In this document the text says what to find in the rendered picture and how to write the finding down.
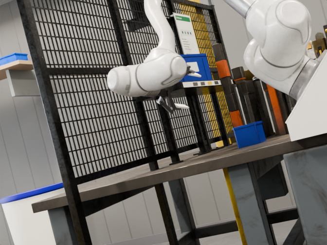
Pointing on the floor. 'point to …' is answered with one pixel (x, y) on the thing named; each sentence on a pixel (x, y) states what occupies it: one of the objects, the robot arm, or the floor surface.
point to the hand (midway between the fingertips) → (190, 91)
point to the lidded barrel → (24, 224)
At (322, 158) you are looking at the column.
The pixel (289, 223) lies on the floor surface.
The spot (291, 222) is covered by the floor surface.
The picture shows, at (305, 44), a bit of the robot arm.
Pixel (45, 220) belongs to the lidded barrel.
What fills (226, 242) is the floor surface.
